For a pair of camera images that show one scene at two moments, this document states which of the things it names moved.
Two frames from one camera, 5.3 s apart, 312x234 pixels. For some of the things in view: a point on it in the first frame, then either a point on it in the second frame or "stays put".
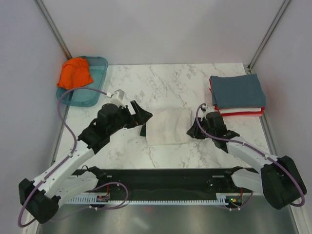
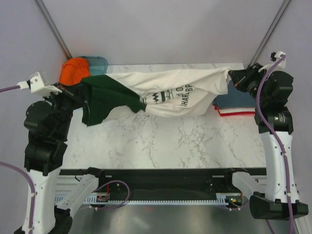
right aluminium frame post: (273, 24) stays put
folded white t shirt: (235, 109) stays put
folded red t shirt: (241, 114) stays put
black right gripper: (193, 131) to (241, 77)
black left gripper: (140, 117) to (74, 92)
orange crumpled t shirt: (75, 73) stays put
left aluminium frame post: (47, 16) stays put
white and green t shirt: (168, 126) to (169, 93)
